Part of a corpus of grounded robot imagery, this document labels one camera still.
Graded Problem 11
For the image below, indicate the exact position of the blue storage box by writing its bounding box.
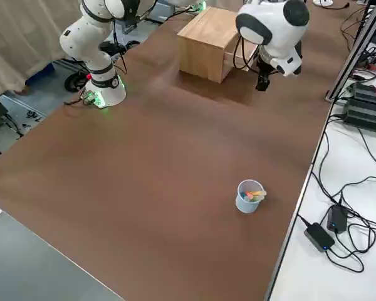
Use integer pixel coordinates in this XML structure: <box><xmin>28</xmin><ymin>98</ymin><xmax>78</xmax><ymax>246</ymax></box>
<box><xmin>24</xmin><ymin>61</ymin><xmax>56</xmax><ymax>87</ymax></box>

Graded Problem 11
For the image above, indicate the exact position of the aluminium frame post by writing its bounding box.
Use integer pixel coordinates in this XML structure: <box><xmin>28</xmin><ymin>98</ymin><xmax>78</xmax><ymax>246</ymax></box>
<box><xmin>324</xmin><ymin>0</ymin><xmax>376</xmax><ymax>103</ymax></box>

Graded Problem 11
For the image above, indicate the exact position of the wooden cabinet drawer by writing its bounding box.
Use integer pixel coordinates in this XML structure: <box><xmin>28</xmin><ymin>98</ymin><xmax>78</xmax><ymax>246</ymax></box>
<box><xmin>223</xmin><ymin>39</ymin><xmax>259</xmax><ymax>73</ymax></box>

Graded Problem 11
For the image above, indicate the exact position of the black power supply box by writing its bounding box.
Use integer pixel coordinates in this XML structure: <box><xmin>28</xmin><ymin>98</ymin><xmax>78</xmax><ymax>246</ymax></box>
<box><xmin>342</xmin><ymin>97</ymin><xmax>376</xmax><ymax>137</ymax></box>
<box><xmin>347</xmin><ymin>80</ymin><xmax>376</xmax><ymax>110</ymax></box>

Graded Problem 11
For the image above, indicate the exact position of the clear plastic pen cup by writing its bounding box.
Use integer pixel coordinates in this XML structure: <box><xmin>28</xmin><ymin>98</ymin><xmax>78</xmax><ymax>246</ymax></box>
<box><xmin>235</xmin><ymin>179</ymin><xmax>268</xmax><ymax>215</ymax></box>

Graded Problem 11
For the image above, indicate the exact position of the wooden cabinet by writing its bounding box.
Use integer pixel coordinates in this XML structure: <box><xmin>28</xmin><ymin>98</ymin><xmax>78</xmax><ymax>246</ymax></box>
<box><xmin>176</xmin><ymin>6</ymin><xmax>241</xmax><ymax>84</ymax></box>

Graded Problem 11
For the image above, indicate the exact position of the beige curtain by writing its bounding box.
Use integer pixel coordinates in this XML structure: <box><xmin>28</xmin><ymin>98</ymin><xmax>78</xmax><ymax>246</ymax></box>
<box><xmin>0</xmin><ymin>0</ymin><xmax>82</xmax><ymax>103</ymax></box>

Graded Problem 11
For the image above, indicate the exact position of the black power adapter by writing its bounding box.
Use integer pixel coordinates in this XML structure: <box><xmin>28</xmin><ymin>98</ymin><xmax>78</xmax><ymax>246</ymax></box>
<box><xmin>326</xmin><ymin>204</ymin><xmax>349</xmax><ymax>234</ymax></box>
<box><xmin>303</xmin><ymin>221</ymin><xmax>337</xmax><ymax>253</ymax></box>

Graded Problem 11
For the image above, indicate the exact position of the black cable hub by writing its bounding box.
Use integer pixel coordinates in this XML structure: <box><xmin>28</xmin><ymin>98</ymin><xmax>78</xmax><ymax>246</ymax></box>
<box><xmin>359</xmin><ymin>46</ymin><xmax>376</xmax><ymax>69</ymax></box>

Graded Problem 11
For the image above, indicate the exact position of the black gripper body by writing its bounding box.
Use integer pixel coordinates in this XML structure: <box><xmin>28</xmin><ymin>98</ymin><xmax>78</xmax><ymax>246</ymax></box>
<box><xmin>257</xmin><ymin>61</ymin><xmax>276</xmax><ymax>78</ymax></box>

